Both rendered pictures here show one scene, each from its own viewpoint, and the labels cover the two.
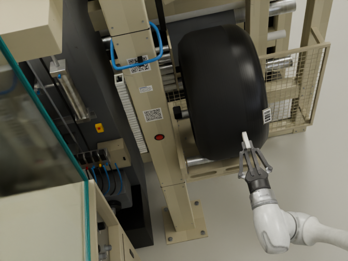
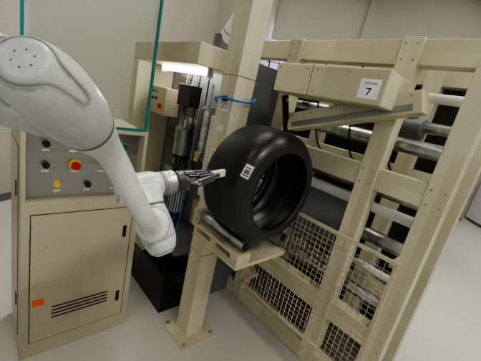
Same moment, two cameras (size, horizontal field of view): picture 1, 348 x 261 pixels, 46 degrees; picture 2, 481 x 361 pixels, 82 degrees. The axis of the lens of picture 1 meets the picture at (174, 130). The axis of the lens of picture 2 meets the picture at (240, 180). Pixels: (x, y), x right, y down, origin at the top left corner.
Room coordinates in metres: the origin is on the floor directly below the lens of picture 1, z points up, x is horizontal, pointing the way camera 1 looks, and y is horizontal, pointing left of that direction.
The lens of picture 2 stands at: (0.09, -1.10, 1.53)
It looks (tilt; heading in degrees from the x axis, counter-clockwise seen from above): 15 degrees down; 43
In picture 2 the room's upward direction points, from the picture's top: 13 degrees clockwise
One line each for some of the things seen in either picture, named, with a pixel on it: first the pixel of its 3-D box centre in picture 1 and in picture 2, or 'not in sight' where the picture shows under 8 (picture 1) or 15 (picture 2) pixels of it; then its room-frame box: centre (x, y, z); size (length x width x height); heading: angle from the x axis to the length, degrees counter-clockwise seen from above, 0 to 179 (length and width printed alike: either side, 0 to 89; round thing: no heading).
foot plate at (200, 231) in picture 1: (184, 220); (188, 326); (1.15, 0.07, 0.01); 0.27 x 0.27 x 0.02; 88
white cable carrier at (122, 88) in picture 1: (133, 117); (209, 157); (1.12, 0.15, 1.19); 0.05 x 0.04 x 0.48; 178
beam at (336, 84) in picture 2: not in sight; (335, 86); (1.45, -0.32, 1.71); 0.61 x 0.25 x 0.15; 88
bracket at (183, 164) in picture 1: (178, 139); (222, 213); (1.17, -0.01, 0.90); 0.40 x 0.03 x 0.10; 178
